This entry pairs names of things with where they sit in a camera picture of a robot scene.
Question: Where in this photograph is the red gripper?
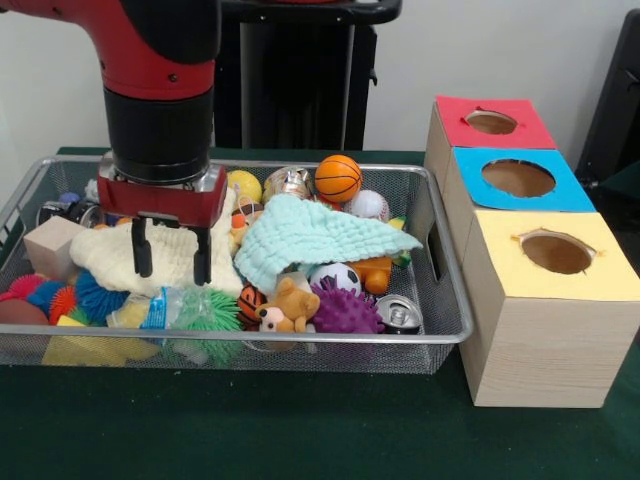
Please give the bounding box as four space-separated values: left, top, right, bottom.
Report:
96 152 230 287

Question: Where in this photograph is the cream knitted cloth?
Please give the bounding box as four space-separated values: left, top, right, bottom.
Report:
68 192 245 296

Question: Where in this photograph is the mint green knitted cloth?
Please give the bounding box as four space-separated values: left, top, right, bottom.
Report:
233 193 424 292

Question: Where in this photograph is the silver mesh bin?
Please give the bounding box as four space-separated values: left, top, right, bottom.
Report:
0 154 474 379

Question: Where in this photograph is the wooden three-hole box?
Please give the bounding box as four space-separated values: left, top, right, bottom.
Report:
422 94 640 409

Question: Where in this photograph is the green koosh ball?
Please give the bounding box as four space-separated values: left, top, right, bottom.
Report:
174 289 244 332

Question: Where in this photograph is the blue koosh ball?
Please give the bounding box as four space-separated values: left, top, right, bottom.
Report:
74 269 131 321

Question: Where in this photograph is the wooden block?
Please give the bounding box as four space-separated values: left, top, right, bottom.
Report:
23 215 84 281

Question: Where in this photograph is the brown teddy bear plush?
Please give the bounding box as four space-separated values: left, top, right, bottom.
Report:
255 277 321 334

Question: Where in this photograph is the toy soccer ball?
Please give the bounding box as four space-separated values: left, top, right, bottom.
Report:
308 262 362 296

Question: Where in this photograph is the orange toy basketball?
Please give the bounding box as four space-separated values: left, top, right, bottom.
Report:
314 154 364 204

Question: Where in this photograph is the purple spiky ball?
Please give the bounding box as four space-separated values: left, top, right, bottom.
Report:
310 284 385 335

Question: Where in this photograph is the white toy baseball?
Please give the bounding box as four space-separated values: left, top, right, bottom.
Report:
343 189 390 222

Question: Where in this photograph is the dark green table cloth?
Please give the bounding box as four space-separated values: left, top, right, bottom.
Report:
0 145 640 480

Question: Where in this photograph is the silver drink can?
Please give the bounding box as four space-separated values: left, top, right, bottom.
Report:
375 293 425 335

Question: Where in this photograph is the dark green side-table cloth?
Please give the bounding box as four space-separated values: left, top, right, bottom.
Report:
592 162 640 201

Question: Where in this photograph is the black stand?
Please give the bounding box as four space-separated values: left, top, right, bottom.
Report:
574 8 640 176

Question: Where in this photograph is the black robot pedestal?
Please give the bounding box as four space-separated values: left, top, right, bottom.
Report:
214 0 404 150

